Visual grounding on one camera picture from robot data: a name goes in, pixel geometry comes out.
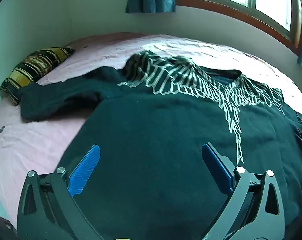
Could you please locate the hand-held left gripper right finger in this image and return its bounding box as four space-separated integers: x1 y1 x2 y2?
201 142 285 240

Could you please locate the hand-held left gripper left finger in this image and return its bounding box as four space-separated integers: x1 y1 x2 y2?
17 144 104 240

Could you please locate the dark green sweater white print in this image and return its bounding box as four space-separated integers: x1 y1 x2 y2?
20 50 302 240

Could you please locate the striped yellow black pillow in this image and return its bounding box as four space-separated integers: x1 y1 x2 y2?
0 47 75 105

